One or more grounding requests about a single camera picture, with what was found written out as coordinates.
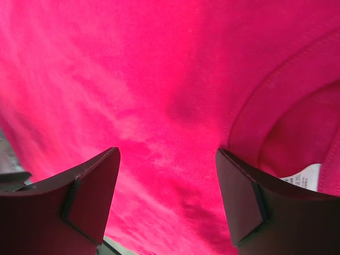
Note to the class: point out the magenta red t-shirt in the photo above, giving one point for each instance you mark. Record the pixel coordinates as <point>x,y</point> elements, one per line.
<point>169,82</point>

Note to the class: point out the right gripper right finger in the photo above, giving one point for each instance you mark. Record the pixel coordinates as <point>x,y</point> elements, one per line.
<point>266,215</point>

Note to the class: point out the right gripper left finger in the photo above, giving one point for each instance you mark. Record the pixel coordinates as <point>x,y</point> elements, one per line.
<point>64,214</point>

